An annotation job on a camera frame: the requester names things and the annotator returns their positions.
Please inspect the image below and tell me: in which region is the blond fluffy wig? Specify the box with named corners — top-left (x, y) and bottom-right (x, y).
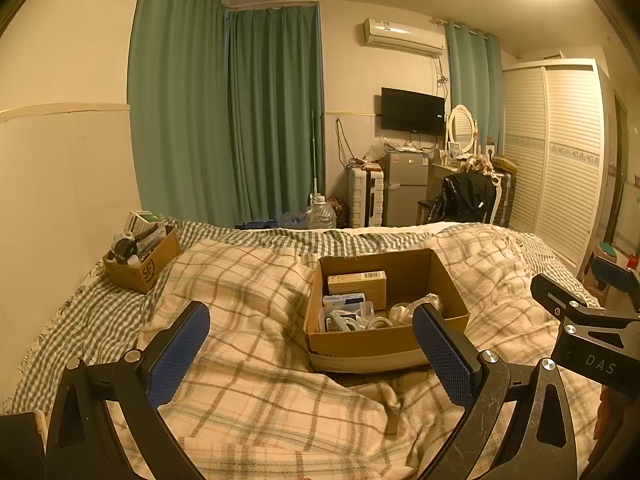
top-left (460, 156), bottom-right (493, 176)

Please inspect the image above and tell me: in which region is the black wall television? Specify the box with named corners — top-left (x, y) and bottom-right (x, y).
top-left (381, 87), bottom-right (446, 136)

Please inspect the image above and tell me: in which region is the white dressing table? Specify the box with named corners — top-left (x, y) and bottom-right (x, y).
top-left (431, 162), bottom-right (466, 196)

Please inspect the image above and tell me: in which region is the clear cotton swab jar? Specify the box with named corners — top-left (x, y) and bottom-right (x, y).
top-left (319, 302), bottom-right (376, 333)

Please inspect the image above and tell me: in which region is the large clear water bottle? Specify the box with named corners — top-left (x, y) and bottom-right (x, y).
top-left (306, 193), bottom-right (337, 229)

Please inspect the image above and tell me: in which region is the white oval mirror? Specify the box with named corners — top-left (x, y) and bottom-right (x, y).
top-left (446, 105), bottom-right (477, 153)

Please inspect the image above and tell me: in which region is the white chair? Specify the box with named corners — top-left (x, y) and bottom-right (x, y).
top-left (417, 175), bottom-right (501, 224)

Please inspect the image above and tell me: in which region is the large cardboard box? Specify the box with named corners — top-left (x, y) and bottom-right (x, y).
top-left (304, 248), bottom-right (471, 374)

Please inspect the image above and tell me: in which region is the white blue tissue pack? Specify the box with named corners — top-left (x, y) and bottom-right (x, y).
top-left (322, 294), bottom-right (366, 311)

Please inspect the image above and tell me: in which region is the beige plaid blanket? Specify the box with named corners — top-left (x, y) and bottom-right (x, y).
top-left (107, 222), bottom-right (608, 480)

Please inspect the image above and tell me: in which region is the dark suitcase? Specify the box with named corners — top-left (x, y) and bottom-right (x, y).
top-left (492, 157), bottom-right (518, 228)

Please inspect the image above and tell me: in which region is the small cardboard box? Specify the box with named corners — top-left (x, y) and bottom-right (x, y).
top-left (102, 225), bottom-right (182, 295)

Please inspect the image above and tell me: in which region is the green corner curtain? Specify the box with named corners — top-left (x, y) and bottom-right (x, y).
top-left (224, 4), bottom-right (326, 228)

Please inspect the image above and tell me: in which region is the white louvred wardrobe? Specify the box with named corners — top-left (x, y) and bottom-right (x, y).
top-left (500, 58), bottom-right (613, 281)

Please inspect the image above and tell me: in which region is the grey small fridge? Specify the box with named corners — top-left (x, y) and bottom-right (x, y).
top-left (382, 151), bottom-right (428, 227)

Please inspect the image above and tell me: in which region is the brown stool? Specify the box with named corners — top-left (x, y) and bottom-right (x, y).
top-left (582, 242), bottom-right (618, 301)

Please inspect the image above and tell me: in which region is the white toy figure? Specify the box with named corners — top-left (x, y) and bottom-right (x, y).
top-left (389, 294), bottom-right (445, 325)

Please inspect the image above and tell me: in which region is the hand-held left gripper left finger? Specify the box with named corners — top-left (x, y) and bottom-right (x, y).
top-left (44, 301), bottom-right (211, 480)

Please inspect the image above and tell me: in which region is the green white carton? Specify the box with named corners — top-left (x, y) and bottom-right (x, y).
top-left (124, 210), bottom-right (166, 235)

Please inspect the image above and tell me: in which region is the white pole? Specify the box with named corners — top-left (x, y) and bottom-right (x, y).
top-left (311, 110), bottom-right (321, 196)

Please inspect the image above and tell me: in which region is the black round object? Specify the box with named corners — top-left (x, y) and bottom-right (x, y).
top-left (114, 236), bottom-right (138, 263)

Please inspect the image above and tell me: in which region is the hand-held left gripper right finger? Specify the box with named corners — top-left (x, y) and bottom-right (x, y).
top-left (412, 303), bottom-right (576, 480)

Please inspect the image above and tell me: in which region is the white ribbed suitcase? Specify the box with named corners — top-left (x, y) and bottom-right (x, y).
top-left (348, 167), bottom-right (386, 228)

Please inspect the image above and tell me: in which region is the white air conditioner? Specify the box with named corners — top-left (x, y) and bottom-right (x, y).
top-left (362, 17), bottom-right (447, 57)

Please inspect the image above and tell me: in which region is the beige paper box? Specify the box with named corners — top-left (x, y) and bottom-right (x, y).
top-left (327, 270), bottom-right (388, 311)

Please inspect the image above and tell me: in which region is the narrow green curtain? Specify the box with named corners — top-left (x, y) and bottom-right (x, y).
top-left (445, 19), bottom-right (502, 148)

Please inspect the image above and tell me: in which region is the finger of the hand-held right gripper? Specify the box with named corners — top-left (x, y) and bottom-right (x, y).
top-left (531, 274), bottom-right (592, 322)
top-left (591, 256), bottom-right (640, 295)

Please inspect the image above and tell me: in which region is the black jacket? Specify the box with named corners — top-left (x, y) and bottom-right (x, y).
top-left (429, 172), bottom-right (497, 224)

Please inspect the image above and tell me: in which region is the wide green curtain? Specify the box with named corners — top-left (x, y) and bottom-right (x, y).
top-left (128, 0), bottom-right (231, 226)

